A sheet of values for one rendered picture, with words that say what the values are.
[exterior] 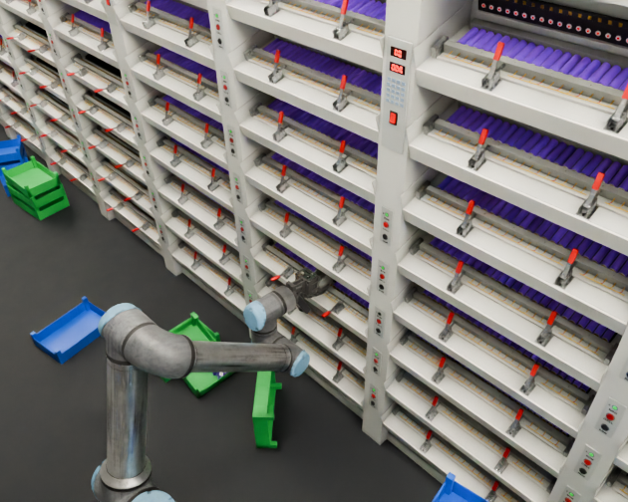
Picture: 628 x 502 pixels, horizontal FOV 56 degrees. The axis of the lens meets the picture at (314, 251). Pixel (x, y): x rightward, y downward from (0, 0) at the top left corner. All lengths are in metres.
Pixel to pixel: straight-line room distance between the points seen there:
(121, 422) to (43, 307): 1.51
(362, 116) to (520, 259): 0.55
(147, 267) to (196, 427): 1.08
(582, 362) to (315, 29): 1.06
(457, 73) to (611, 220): 0.45
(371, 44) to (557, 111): 0.50
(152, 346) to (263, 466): 0.97
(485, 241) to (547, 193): 0.23
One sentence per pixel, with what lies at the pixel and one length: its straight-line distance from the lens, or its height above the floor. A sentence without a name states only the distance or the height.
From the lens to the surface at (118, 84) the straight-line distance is 2.87.
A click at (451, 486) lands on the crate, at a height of 0.53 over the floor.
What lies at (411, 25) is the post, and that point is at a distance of 1.39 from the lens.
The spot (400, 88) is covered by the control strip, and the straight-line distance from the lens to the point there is 1.45.
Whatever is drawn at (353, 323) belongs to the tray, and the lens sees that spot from 2.07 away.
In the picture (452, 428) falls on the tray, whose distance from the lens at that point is 2.06.
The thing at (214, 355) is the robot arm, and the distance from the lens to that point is 1.65.
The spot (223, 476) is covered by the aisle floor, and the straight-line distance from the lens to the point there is 2.37.
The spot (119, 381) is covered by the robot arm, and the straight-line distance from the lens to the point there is 1.70.
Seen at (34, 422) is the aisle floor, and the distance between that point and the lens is 2.74.
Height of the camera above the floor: 2.03
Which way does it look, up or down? 39 degrees down
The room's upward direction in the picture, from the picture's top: 1 degrees counter-clockwise
